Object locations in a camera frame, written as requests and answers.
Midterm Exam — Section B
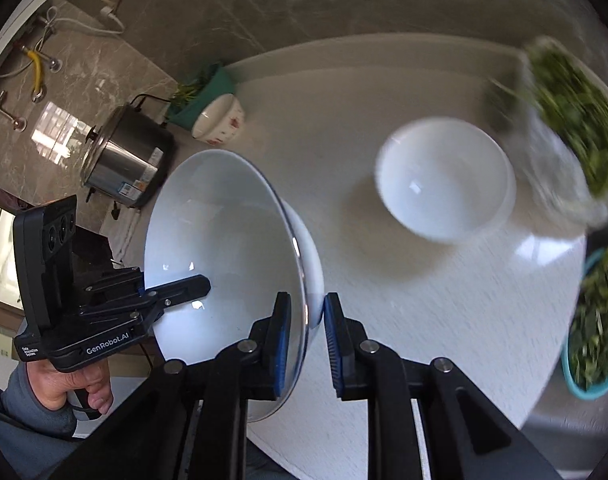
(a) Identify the grey sleeved left forearm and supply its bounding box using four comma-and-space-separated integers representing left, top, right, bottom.
0, 363, 81, 479

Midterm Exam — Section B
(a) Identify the teal basket of greens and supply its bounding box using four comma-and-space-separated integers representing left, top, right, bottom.
561, 246, 608, 401

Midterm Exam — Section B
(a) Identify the stainless steel sink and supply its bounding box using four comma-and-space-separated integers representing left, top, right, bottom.
523, 370, 608, 479

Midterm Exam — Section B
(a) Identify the green bowl of vegetables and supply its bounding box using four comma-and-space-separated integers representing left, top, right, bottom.
166, 62, 235, 130

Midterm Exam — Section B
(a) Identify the white plug and cable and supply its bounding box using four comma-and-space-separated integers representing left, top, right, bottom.
40, 5, 126, 37

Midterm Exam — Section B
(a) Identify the small white bowl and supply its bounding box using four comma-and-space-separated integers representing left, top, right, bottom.
374, 117, 517, 244

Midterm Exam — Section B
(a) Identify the plastic bag of greens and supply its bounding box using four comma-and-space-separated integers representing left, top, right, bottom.
492, 36, 608, 230

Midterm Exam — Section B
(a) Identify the stainless steel rice cooker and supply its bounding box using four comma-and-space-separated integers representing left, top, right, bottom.
80, 94, 177, 209

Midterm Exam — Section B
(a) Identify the large white shallow bowl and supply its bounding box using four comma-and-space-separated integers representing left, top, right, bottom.
143, 150, 325, 422

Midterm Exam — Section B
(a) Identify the person's left hand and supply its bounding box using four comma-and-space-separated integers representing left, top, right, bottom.
26, 360, 114, 415

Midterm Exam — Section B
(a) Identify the white bowl with red flowers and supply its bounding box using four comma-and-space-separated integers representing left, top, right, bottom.
191, 93, 245, 146

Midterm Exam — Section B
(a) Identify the yellow gas hose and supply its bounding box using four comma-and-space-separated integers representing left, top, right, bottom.
18, 44, 63, 104

